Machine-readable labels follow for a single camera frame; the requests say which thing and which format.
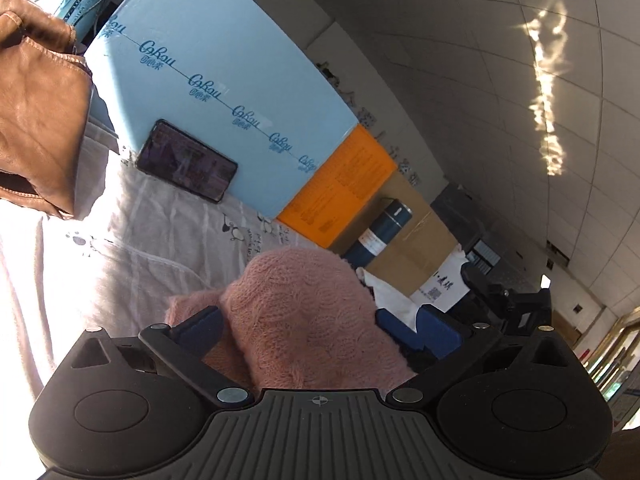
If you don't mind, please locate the pink knitted sweater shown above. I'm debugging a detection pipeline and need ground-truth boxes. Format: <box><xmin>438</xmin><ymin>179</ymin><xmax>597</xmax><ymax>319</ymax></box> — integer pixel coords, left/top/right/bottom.
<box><xmin>165</xmin><ymin>247</ymin><xmax>415</xmax><ymax>394</ymax></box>

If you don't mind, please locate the white folded garment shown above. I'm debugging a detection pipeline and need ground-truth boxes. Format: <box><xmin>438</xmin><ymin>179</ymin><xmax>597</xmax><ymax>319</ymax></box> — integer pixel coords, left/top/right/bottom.
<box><xmin>356</xmin><ymin>268</ymin><xmax>419</xmax><ymax>332</ymax></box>

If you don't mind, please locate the white tote bag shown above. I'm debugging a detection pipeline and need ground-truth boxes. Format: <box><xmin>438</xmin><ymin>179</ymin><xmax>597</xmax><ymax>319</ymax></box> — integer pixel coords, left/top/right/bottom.
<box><xmin>410</xmin><ymin>246</ymin><xmax>470</xmax><ymax>312</ymax></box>

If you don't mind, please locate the brown cardboard box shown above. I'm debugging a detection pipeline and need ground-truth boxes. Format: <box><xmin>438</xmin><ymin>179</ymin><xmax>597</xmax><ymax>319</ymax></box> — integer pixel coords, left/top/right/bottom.
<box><xmin>330</xmin><ymin>171</ymin><xmax>458</xmax><ymax>297</ymax></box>

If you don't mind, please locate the cartoon print bed sheet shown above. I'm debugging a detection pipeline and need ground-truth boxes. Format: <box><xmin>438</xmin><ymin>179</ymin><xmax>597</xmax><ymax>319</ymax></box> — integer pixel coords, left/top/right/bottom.
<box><xmin>1</xmin><ymin>122</ymin><xmax>305</xmax><ymax>402</ymax></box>

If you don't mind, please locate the dark blue vacuum bottle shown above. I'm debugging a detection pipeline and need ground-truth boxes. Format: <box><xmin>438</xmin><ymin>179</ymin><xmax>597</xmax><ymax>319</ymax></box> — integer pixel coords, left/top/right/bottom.
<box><xmin>342</xmin><ymin>198</ymin><xmax>413</xmax><ymax>269</ymax></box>

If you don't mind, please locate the orange box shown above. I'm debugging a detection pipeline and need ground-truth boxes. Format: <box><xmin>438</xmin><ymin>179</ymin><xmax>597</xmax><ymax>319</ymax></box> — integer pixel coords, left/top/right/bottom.
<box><xmin>278</xmin><ymin>125</ymin><xmax>397</xmax><ymax>248</ymax></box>

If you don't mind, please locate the smartphone playing video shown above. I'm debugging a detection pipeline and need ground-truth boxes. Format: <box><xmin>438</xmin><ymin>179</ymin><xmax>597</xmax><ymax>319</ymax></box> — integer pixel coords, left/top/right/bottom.
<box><xmin>134</xmin><ymin>119</ymin><xmax>238</xmax><ymax>204</ymax></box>

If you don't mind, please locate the light blue Cabou box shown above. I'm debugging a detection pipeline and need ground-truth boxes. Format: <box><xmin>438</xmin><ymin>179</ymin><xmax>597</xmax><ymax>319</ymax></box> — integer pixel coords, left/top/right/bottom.
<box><xmin>86</xmin><ymin>0</ymin><xmax>356</xmax><ymax>218</ymax></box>

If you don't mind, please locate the brown leather jacket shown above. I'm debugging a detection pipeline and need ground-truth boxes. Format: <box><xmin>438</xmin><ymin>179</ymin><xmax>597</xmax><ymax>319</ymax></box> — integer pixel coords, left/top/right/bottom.
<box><xmin>0</xmin><ymin>0</ymin><xmax>92</xmax><ymax>219</ymax></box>

